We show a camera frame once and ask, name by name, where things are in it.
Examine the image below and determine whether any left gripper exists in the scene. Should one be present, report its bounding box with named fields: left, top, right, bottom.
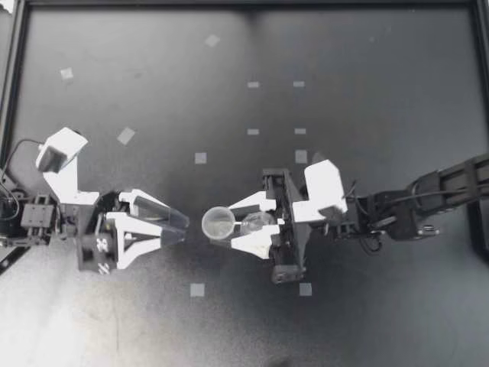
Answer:
left=75, top=187, right=191, bottom=275

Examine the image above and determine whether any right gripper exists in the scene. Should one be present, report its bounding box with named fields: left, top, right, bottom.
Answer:
left=228, top=167, right=311, bottom=285

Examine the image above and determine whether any clear plastic lid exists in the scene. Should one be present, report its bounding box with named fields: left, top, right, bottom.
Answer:
left=242, top=211, right=276, bottom=233

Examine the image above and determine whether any small clear plastic cup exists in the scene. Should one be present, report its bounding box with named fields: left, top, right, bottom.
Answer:
left=201, top=206, right=235, bottom=242

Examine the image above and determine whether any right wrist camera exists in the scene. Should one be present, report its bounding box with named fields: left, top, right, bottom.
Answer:
left=291, top=152, right=349, bottom=223

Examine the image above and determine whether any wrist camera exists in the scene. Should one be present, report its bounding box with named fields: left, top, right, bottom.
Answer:
left=291, top=152, right=349, bottom=223
left=34, top=127, right=102, bottom=206

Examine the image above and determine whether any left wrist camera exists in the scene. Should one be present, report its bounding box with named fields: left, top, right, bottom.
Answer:
left=34, top=127, right=102, bottom=206

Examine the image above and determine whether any black camera cable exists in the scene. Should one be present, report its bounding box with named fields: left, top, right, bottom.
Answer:
left=5, top=138, right=44, bottom=173
left=342, top=179, right=387, bottom=254

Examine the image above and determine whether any black frame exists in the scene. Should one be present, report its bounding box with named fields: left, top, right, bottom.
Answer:
left=0, top=0, right=489, bottom=277

